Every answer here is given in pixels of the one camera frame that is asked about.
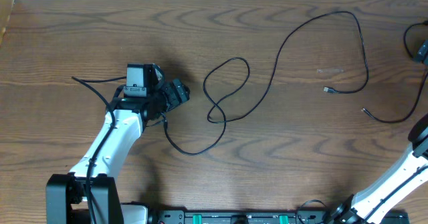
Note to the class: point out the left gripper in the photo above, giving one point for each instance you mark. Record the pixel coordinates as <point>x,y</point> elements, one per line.
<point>178,92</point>

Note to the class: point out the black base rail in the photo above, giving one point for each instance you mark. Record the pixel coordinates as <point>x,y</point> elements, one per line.
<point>234,217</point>

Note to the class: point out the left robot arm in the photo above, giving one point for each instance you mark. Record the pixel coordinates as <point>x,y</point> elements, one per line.
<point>88,194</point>

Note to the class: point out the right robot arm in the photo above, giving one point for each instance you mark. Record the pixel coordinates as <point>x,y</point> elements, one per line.
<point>407,174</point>

